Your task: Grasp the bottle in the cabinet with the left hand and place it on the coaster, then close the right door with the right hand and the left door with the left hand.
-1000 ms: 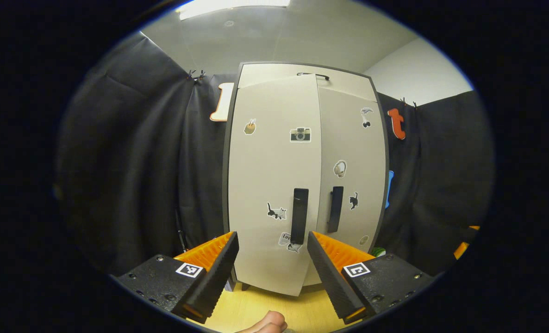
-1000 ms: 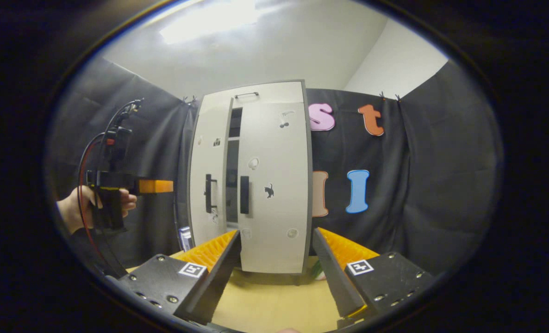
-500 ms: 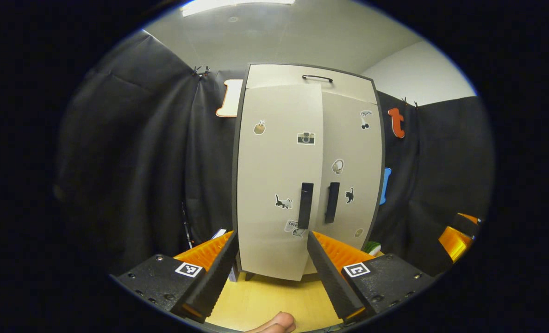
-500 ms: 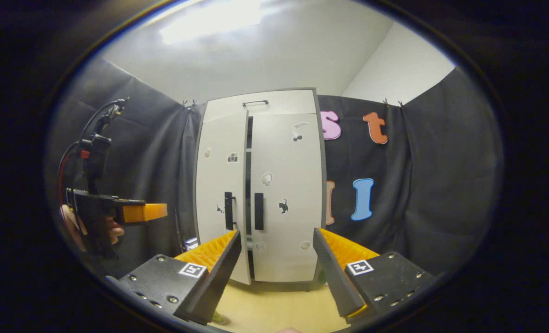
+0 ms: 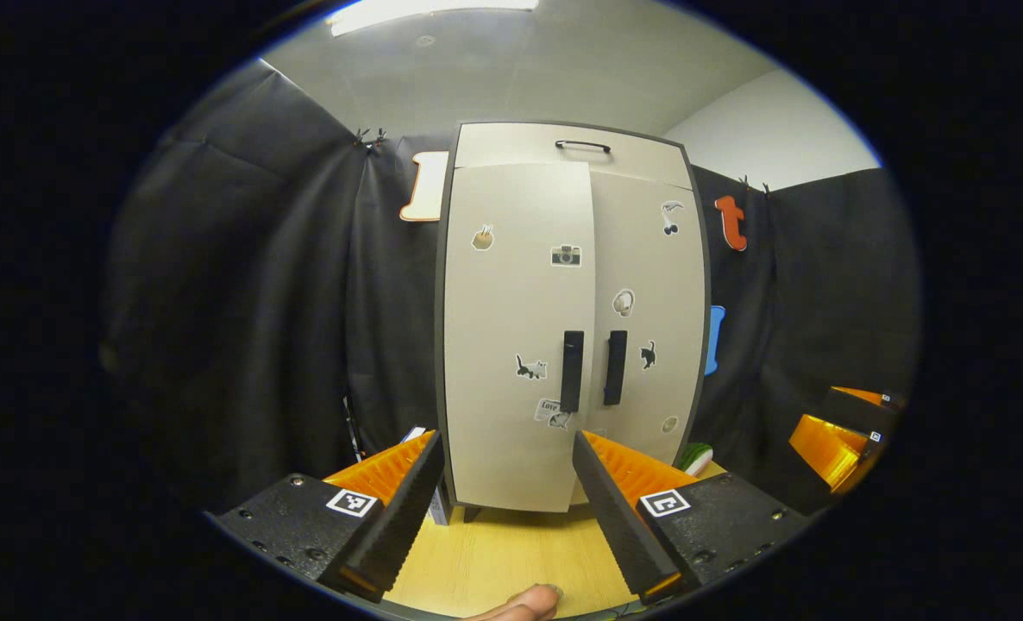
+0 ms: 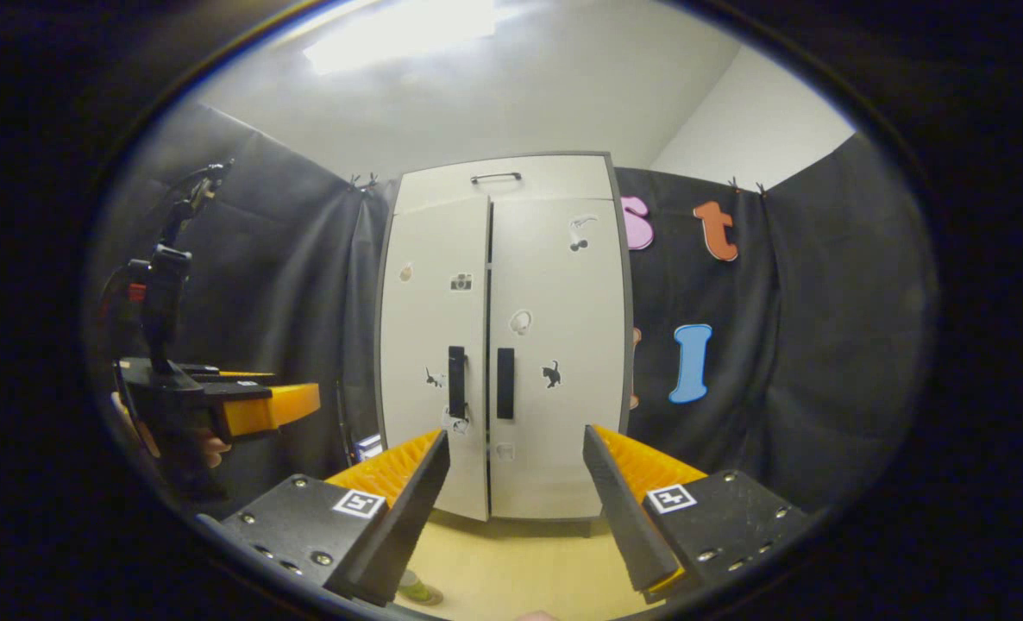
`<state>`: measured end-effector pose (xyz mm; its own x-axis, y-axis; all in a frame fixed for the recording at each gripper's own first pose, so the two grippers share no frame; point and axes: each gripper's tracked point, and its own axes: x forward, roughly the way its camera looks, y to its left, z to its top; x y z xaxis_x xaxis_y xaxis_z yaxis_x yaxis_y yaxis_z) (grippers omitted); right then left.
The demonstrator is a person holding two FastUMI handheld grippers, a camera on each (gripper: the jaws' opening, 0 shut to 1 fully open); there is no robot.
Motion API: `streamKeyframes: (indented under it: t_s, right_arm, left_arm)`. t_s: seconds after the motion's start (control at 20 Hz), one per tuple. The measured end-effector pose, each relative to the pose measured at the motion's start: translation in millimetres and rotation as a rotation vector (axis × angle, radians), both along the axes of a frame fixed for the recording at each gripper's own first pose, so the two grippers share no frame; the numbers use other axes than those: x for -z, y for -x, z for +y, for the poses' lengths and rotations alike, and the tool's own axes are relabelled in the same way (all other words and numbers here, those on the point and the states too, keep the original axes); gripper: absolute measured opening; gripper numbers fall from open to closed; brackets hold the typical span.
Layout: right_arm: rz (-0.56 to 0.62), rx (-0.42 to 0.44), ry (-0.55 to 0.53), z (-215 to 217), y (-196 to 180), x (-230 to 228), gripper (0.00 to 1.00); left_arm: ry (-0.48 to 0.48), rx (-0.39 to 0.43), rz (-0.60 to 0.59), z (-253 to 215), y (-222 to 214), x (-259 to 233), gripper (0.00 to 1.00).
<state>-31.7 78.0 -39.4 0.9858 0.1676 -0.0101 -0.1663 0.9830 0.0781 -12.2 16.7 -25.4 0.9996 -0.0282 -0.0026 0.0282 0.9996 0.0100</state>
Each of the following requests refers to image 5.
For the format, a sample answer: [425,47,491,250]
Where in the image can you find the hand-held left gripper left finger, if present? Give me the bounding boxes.
[205,430,446,605]

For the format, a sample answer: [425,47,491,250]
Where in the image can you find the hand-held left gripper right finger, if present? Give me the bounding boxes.
[572,430,810,606]

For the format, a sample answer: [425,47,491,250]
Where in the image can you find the grey white cabinet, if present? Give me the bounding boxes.
[434,121,712,523]

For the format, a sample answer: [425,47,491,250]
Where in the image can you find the upright white books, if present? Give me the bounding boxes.
[401,424,454,527]

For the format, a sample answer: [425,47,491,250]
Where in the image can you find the black backdrop stand pole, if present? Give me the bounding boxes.
[342,395,364,462]

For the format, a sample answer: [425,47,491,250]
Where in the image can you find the black backdrop cloth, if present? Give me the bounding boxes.
[102,59,922,518]

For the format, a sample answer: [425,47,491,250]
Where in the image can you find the ceiling light panel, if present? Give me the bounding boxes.
[326,0,540,37]

